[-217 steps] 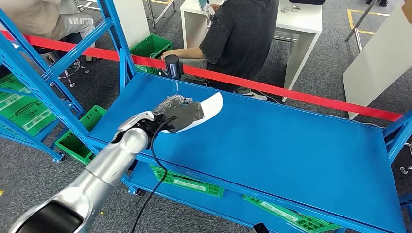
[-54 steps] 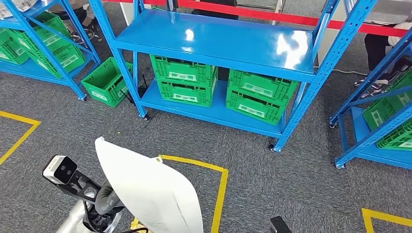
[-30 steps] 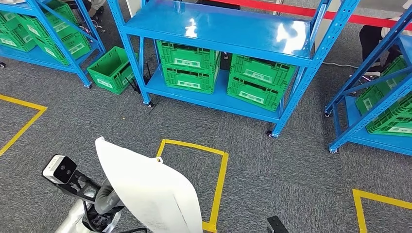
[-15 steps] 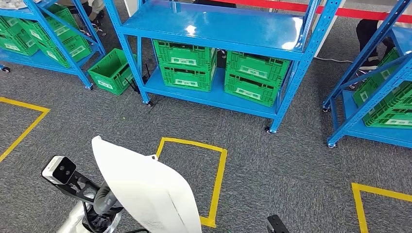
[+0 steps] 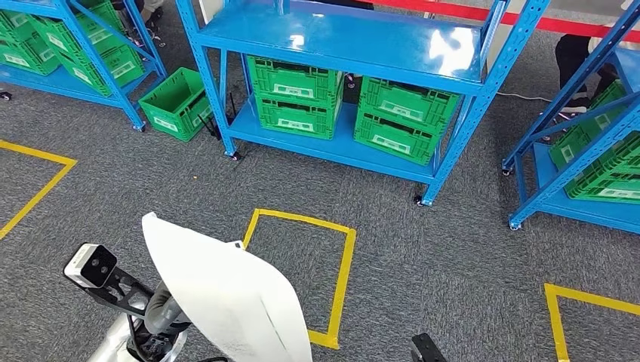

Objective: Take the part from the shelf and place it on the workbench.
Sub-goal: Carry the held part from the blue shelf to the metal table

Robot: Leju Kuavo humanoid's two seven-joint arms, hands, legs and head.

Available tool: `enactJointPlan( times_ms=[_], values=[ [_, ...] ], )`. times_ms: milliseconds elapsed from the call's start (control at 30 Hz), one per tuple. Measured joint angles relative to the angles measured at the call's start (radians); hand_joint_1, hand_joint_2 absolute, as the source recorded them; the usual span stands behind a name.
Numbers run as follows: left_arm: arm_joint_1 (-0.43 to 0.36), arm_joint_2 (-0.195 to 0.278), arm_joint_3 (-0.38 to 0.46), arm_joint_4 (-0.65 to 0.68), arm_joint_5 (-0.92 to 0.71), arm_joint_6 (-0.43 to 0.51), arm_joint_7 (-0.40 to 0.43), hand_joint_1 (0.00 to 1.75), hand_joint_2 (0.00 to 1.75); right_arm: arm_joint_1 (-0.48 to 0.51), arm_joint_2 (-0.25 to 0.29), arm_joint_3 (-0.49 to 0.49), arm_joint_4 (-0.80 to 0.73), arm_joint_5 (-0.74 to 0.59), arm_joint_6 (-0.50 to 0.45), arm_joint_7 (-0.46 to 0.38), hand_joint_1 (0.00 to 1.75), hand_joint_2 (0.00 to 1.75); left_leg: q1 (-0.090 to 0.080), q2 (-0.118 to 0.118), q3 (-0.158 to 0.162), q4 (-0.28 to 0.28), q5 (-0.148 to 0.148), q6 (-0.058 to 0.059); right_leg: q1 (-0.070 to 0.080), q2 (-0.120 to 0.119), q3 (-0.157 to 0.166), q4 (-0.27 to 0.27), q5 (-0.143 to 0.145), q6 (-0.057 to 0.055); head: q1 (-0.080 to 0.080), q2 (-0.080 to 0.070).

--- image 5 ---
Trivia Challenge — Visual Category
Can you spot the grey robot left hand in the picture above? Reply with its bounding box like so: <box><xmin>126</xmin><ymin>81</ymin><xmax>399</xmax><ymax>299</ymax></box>
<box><xmin>143</xmin><ymin>282</ymin><xmax>191</xmax><ymax>336</ymax></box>

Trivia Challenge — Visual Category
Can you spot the white curved plastic part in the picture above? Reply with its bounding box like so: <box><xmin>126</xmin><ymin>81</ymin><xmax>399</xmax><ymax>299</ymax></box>
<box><xmin>141</xmin><ymin>212</ymin><xmax>313</xmax><ymax>362</ymax></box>

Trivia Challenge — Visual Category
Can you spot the blue metal shelf rack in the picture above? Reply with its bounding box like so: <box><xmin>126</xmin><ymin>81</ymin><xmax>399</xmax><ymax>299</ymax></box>
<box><xmin>502</xmin><ymin>0</ymin><xmax>640</xmax><ymax>235</ymax></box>
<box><xmin>174</xmin><ymin>0</ymin><xmax>551</xmax><ymax>207</ymax></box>
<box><xmin>0</xmin><ymin>0</ymin><xmax>168</xmax><ymax>133</ymax></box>

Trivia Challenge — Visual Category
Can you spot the green plastic crate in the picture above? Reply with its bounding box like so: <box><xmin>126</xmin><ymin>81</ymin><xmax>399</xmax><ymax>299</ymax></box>
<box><xmin>27</xmin><ymin>0</ymin><xmax>126</xmax><ymax>56</ymax></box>
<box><xmin>54</xmin><ymin>44</ymin><xmax>146</xmax><ymax>97</ymax></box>
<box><xmin>246</xmin><ymin>56</ymin><xmax>345</xmax><ymax>109</ymax></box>
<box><xmin>0</xmin><ymin>10</ymin><xmax>61</xmax><ymax>76</ymax></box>
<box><xmin>565</xmin><ymin>149</ymin><xmax>640</xmax><ymax>205</ymax></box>
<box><xmin>353</xmin><ymin>112</ymin><xmax>441</xmax><ymax>167</ymax></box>
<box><xmin>254</xmin><ymin>94</ymin><xmax>341</xmax><ymax>141</ymax></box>
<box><xmin>138</xmin><ymin>67</ymin><xmax>214</xmax><ymax>143</ymax></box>
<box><xmin>358</xmin><ymin>75</ymin><xmax>460</xmax><ymax>130</ymax></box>
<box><xmin>549</xmin><ymin>79</ymin><xmax>640</xmax><ymax>171</ymax></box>

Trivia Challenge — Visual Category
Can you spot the person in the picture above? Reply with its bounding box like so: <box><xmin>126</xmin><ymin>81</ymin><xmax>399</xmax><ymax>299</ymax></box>
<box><xmin>555</xmin><ymin>0</ymin><xmax>640</xmax><ymax>113</ymax></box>
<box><xmin>112</xmin><ymin>0</ymin><xmax>166</xmax><ymax>48</ymax></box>

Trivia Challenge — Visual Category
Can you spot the white panel desk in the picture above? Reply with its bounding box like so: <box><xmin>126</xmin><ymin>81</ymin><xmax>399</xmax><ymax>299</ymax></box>
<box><xmin>198</xmin><ymin>0</ymin><xmax>226</xmax><ymax>23</ymax></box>
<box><xmin>487</xmin><ymin>25</ymin><xmax>531</xmax><ymax>86</ymax></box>

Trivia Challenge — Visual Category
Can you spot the red barrier belt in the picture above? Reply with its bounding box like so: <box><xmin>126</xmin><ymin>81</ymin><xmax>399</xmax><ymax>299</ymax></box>
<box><xmin>370</xmin><ymin>0</ymin><xmax>640</xmax><ymax>44</ymax></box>

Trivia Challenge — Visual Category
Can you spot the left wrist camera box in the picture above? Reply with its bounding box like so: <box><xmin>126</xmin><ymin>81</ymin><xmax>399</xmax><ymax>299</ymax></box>
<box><xmin>63</xmin><ymin>243</ymin><xmax>153</xmax><ymax>321</ymax></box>

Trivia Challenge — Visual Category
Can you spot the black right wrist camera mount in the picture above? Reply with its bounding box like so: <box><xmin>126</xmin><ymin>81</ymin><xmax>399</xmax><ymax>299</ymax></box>
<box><xmin>411</xmin><ymin>333</ymin><xmax>448</xmax><ymax>362</ymax></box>

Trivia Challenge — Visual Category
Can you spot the white floor cable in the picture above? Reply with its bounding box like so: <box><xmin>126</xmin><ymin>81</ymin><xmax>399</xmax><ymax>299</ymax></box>
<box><xmin>496</xmin><ymin>91</ymin><xmax>553</xmax><ymax>103</ymax></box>

